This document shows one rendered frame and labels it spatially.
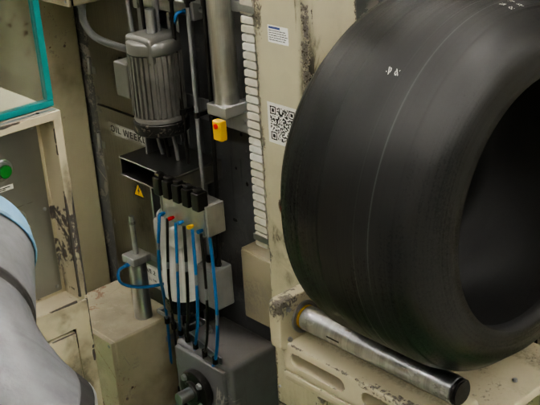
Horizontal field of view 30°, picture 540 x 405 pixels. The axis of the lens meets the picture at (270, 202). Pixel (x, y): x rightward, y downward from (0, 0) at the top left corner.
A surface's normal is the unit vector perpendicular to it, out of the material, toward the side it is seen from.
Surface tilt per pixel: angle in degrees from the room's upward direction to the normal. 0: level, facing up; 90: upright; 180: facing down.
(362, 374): 0
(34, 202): 90
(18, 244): 64
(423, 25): 21
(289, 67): 90
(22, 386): 48
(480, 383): 0
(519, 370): 0
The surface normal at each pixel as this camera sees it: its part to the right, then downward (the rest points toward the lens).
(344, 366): -0.06, -0.91
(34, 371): 0.63, -0.53
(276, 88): -0.73, 0.32
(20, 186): 0.68, 0.26
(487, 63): 0.18, -0.32
